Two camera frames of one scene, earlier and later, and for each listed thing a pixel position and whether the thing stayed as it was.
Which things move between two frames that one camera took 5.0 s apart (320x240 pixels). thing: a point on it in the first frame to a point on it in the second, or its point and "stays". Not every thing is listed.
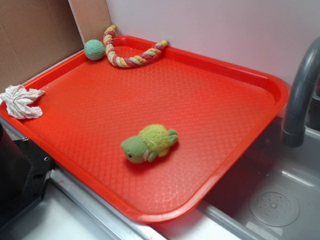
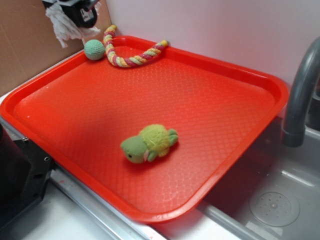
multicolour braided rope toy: x=116 y=61 stays
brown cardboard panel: x=35 y=34 stays
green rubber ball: x=94 y=49 stays
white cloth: x=17 y=98 to x=65 y=28
